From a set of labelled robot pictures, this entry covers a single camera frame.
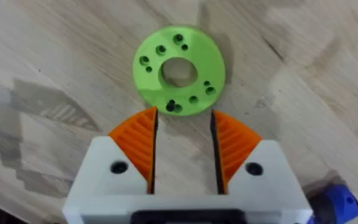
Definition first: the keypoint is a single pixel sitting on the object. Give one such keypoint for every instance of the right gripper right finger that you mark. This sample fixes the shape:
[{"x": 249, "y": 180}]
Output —
[{"x": 244, "y": 155}]

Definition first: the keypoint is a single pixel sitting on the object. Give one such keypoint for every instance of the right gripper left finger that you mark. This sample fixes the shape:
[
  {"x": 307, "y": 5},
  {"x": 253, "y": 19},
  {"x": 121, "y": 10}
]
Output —
[{"x": 129, "y": 155}]

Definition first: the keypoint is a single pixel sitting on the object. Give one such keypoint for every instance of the small black screw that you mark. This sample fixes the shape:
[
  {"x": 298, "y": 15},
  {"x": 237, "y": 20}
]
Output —
[{"x": 170, "y": 105}]

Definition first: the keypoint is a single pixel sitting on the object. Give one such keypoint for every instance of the blue electric screwdriver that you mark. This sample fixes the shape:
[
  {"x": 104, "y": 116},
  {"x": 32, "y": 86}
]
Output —
[{"x": 337, "y": 203}]

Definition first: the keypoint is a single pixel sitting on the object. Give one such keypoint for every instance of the green disc with holes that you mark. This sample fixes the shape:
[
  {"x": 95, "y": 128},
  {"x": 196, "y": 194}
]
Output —
[{"x": 194, "y": 59}]

